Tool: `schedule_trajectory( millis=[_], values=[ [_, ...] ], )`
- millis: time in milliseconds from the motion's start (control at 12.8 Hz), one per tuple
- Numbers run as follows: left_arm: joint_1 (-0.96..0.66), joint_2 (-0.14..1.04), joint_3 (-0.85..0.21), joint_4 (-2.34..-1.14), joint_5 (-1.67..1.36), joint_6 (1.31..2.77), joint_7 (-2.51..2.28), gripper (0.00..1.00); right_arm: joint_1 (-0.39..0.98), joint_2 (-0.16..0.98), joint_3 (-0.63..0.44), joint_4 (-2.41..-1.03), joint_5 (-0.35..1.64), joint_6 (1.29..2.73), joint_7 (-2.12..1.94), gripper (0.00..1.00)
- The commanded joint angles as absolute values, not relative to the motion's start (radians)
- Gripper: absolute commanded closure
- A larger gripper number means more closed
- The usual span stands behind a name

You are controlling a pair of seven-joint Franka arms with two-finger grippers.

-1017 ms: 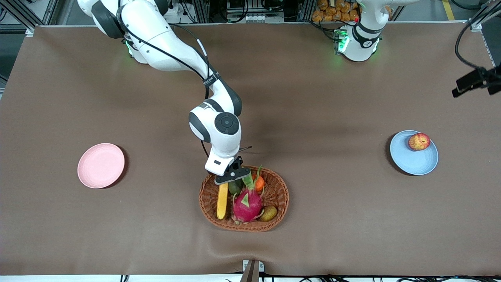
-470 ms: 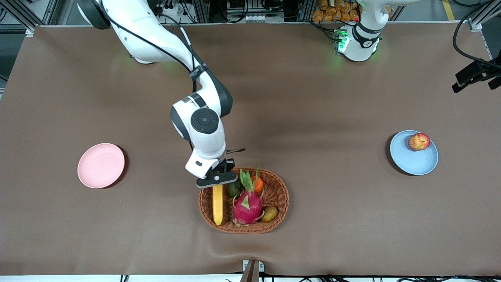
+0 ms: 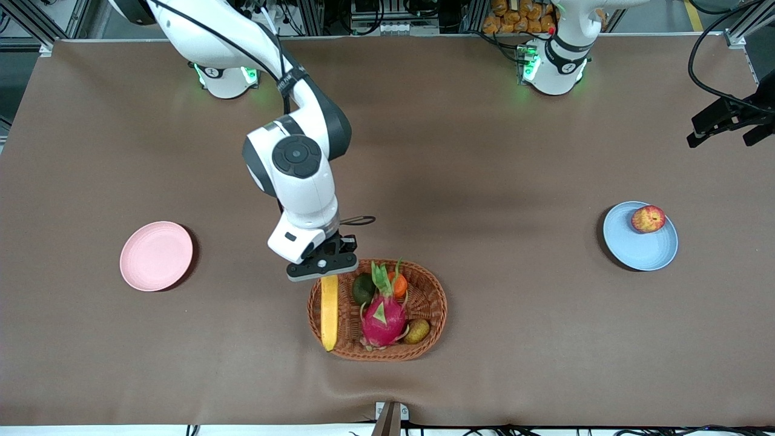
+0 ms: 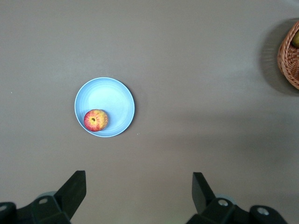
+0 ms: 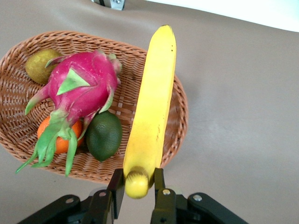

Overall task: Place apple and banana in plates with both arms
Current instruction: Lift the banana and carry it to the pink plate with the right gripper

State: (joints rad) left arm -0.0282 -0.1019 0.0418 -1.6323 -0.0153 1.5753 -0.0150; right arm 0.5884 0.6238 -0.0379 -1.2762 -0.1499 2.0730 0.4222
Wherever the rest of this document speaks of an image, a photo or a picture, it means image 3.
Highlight blue round plate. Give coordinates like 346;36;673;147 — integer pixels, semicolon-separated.
602;201;679;272

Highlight red yellow apple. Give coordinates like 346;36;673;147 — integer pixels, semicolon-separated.
631;205;667;234

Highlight yellow banana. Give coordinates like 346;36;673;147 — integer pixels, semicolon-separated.
320;274;340;352

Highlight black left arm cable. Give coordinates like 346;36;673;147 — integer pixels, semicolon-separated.
688;0;775;117

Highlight grey control box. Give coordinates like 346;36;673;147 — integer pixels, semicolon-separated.
350;0;443;35

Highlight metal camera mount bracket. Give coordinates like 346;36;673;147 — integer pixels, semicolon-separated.
374;401;410;436

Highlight pile of orange buns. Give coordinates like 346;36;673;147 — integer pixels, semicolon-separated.
483;0;558;35

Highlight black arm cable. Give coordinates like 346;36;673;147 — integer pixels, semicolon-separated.
145;0;377;226
688;0;775;117

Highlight pink round plate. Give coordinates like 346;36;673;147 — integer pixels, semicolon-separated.
119;221;194;292

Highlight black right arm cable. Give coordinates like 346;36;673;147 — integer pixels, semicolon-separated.
145;0;377;226

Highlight magenta dragon fruit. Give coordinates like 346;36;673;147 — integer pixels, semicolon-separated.
360;260;409;350

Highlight brown wicker basket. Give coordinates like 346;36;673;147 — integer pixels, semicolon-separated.
306;259;449;362

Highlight dark green avocado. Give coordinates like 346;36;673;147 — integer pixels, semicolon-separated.
352;273;377;306

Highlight brown table mat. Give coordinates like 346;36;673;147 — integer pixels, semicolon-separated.
0;35;775;428

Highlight aluminium frame profile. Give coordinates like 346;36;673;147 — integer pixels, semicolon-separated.
724;0;775;85
0;0;91;50

